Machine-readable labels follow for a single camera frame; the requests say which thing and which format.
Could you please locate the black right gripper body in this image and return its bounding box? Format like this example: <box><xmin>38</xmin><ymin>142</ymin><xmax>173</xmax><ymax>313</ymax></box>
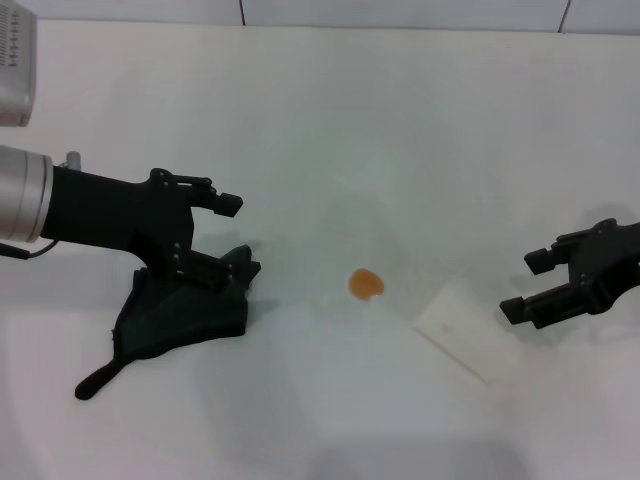
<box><xmin>567</xmin><ymin>217</ymin><xmax>640</xmax><ymax>316</ymax></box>

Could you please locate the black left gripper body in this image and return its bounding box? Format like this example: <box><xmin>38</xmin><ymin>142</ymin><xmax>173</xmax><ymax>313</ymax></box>
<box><xmin>39</xmin><ymin>164</ymin><xmax>196</xmax><ymax>282</ymax></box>

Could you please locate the dark blue rag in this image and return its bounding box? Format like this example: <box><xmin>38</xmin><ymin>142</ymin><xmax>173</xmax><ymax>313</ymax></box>
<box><xmin>74</xmin><ymin>243</ymin><xmax>262</xmax><ymax>401</ymax></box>

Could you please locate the translucent white plastic cup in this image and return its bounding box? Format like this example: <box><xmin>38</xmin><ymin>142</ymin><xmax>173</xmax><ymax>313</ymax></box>
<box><xmin>413</xmin><ymin>269</ymin><xmax>524</xmax><ymax>386</ymax></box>

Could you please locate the orange-brown liquid stain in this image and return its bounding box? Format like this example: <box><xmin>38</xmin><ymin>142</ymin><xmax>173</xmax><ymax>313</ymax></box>
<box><xmin>348</xmin><ymin>268</ymin><xmax>386</xmax><ymax>303</ymax></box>

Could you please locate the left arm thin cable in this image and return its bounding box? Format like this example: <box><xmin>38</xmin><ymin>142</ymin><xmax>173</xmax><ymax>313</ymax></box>
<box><xmin>0</xmin><ymin>238</ymin><xmax>58</xmax><ymax>260</ymax></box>

